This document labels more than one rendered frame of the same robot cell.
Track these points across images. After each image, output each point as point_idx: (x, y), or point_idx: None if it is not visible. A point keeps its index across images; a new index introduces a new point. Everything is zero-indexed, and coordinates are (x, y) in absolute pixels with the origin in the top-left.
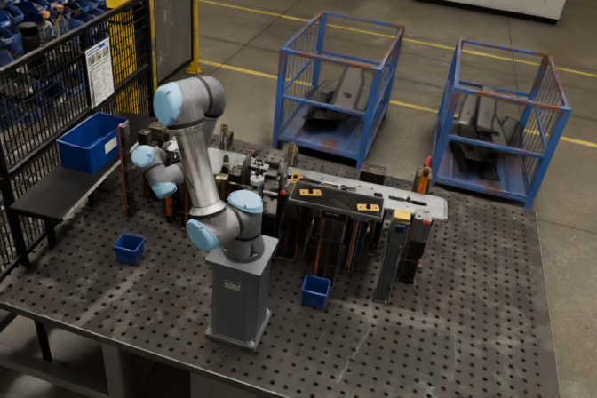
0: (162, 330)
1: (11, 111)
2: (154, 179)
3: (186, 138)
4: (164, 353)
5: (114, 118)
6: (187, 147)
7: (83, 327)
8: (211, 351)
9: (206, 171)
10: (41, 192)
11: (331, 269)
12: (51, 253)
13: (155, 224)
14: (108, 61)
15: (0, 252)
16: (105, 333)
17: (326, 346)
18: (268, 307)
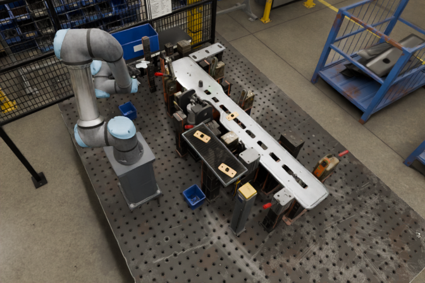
0: (104, 167)
1: (71, 11)
2: (94, 84)
3: (70, 71)
4: (93, 180)
5: (153, 30)
6: (71, 78)
7: (76, 143)
8: (113, 194)
9: (83, 98)
10: None
11: (209, 191)
12: None
13: (158, 102)
14: None
15: (64, 86)
16: (80, 152)
17: (171, 235)
18: (164, 189)
